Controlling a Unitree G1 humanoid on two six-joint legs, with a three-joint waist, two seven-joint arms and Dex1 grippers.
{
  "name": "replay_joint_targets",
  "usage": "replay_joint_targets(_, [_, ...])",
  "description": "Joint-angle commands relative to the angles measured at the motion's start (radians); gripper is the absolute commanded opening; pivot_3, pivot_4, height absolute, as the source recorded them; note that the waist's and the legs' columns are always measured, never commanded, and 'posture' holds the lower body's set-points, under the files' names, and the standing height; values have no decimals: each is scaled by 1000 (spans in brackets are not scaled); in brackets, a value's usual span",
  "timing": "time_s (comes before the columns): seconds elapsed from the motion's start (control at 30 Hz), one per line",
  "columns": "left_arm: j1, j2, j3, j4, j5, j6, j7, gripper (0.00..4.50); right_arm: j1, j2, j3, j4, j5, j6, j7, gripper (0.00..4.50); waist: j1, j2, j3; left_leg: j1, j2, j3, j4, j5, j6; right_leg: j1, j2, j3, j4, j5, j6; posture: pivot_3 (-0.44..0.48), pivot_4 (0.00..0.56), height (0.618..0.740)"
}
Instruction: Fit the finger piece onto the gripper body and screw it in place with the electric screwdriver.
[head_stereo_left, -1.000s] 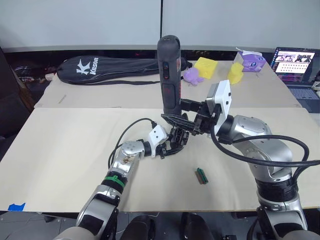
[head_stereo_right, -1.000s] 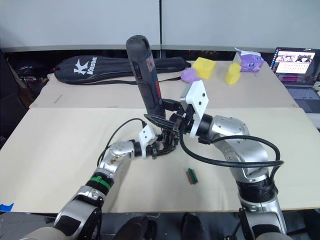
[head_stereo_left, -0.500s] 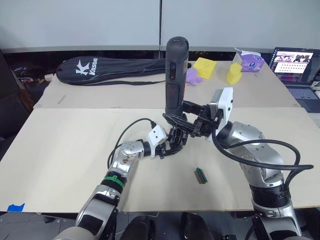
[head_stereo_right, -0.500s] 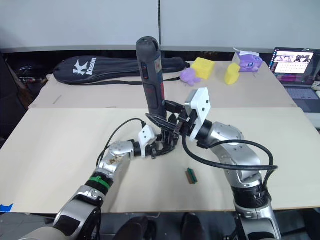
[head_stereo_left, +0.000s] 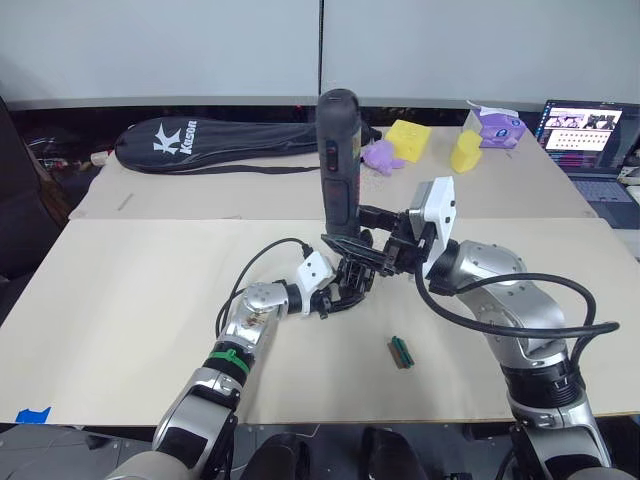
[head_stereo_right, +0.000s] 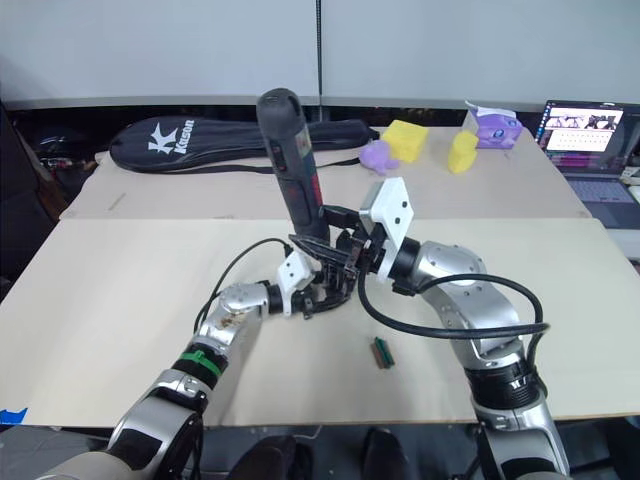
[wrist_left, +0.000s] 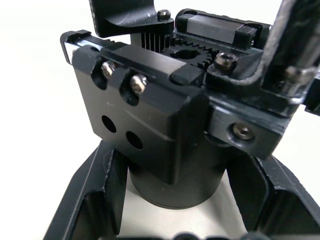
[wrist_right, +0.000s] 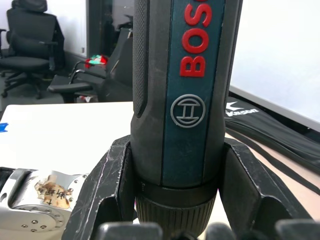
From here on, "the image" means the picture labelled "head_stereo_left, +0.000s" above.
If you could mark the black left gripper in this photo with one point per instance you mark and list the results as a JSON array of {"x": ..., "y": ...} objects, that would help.
[{"x": 320, "y": 304}]

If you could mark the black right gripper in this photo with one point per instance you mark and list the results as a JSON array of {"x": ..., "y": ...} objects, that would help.
[{"x": 402, "y": 250}]

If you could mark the dark grey electric screwdriver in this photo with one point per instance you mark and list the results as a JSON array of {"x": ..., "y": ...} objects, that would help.
[{"x": 340, "y": 165}]

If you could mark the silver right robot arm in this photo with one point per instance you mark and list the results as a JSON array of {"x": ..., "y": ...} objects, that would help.
[{"x": 500, "y": 280}]

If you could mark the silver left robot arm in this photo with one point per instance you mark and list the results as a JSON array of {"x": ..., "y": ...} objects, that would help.
[{"x": 260, "y": 301}]

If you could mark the small green brown finger piece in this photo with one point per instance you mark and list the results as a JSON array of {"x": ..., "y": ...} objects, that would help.
[{"x": 401, "y": 352}]

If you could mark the blue tape piece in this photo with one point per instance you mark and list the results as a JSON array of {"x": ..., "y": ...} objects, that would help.
[{"x": 33, "y": 415}]

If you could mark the purple plush toy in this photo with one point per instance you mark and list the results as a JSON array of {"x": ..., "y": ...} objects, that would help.
[{"x": 380, "y": 156}]

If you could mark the yellow cheese-shaped foam block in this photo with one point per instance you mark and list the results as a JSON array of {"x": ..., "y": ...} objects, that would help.
[{"x": 409, "y": 140}]

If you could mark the purple tissue pack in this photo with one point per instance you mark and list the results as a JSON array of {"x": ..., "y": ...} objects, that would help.
[{"x": 500, "y": 129}]

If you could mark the black racket bag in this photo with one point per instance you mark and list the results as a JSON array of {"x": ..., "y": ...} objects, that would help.
[{"x": 225, "y": 145}]

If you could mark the open laptop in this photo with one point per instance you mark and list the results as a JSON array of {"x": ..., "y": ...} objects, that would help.
[{"x": 585, "y": 140}]

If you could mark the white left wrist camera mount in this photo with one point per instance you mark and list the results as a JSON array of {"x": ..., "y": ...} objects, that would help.
[{"x": 314, "y": 270}]

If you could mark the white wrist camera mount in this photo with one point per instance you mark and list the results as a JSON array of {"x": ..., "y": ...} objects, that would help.
[
  {"x": 440, "y": 210},
  {"x": 314, "y": 270}
]

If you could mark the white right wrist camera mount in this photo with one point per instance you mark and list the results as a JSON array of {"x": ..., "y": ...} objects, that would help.
[{"x": 440, "y": 210}]

